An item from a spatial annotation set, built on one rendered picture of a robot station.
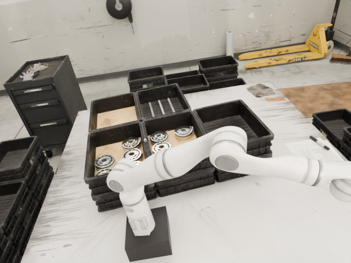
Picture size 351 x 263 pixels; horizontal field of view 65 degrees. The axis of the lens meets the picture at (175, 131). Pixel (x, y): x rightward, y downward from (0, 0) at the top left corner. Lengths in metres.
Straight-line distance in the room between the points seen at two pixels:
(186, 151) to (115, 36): 3.91
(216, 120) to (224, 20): 3.18
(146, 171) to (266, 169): 0.35
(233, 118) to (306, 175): 0.98
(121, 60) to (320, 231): 3.99
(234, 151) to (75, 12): 4.12
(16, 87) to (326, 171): 2.56
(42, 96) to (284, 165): 2.42
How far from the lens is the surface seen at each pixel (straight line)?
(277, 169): 0.73
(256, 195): 1.38
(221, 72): 3.06
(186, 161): 0.79
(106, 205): 1.40
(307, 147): 1.70
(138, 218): 1.09
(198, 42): 4.68
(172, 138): 1.54
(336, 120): 2.81
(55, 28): 4.73
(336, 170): 0.78
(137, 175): 0.88
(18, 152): 2.58
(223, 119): 1.66
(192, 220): 1.29
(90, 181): 1.27
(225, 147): 0.68
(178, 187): 1.38
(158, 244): 1.14
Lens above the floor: 1.73
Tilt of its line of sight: 34 degrees down
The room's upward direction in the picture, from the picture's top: 9 degrees counter-clockwise
